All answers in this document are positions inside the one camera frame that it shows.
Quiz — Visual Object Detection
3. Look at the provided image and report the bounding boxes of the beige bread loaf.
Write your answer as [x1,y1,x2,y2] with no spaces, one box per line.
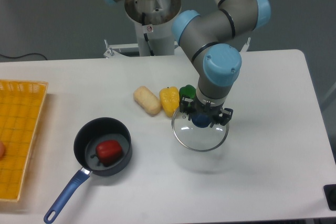
[133,86,161,116]

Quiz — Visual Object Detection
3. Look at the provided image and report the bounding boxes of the dark pot with blue handle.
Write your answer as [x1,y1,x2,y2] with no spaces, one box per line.
[44,117,132,223]

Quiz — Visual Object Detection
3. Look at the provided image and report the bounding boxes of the black cable on floor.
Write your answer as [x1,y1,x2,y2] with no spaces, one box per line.
[0,52,48,60]

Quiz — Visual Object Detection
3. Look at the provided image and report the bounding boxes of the glass pot lid blue knob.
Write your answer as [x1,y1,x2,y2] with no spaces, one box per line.
[171,107,230,152]

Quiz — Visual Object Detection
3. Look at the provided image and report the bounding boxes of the yellow wicker basket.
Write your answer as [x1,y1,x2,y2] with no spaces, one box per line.
[1,79,48,202]

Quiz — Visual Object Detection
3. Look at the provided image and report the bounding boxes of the black device at table edge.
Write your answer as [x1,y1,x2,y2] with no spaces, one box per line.
[323,184,336,211]

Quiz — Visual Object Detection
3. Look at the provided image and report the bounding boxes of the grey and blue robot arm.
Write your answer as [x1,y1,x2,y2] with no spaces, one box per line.
[105,0,271,128]

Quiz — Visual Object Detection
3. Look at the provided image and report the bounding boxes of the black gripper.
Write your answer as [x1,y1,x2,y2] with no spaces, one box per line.
[179,96,233,127]

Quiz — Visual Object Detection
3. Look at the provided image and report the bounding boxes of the orange object in basket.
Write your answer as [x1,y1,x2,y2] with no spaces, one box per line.
[0,141,6,158]

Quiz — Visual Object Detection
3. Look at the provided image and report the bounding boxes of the red bell pepper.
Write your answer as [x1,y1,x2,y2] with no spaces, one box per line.
[96,140,123,167]

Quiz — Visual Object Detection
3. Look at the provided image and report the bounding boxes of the green bell pepper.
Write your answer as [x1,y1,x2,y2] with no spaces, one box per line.
[179,84,196,101]

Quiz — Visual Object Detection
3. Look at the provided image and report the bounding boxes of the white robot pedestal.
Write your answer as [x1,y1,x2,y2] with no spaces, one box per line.
[134,21,175,56]

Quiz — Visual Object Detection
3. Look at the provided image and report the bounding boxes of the yellow bell pepper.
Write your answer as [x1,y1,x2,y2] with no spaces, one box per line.
[159,87,180,118]

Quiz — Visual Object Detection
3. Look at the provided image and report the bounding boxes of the white clamp bracket right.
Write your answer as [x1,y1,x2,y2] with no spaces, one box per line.
[240,37,251,52]

